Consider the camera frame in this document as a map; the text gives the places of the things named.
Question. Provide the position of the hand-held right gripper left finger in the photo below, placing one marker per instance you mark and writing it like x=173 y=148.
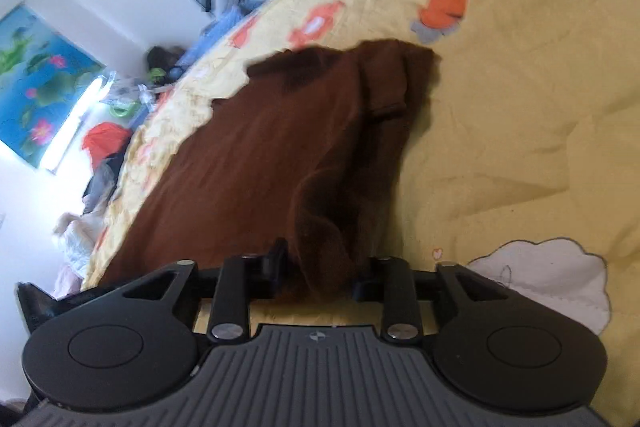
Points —
x=235 y=292

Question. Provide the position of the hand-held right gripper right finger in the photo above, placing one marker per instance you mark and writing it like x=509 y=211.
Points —
x=400 y=292

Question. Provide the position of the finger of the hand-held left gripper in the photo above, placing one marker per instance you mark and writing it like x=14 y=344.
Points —
x=47 y=304

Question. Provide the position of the brown knit sweater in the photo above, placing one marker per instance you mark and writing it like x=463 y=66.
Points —
x=280 y=157

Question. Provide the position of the heap of light laundry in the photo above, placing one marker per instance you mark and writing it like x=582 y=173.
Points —
x=80 y=237

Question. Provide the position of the orange cloth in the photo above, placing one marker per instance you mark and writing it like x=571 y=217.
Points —
x=104 y=141

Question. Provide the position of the yellow printed bedspread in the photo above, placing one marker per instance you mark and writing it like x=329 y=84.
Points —
x=525 y=117

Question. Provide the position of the dark bag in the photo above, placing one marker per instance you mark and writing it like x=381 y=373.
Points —
x=161 y=59

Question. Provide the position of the blue quilted blanket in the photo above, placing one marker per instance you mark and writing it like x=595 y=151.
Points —
x=212 y=34

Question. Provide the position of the wall poster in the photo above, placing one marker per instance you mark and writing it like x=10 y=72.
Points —
x=37 y=82

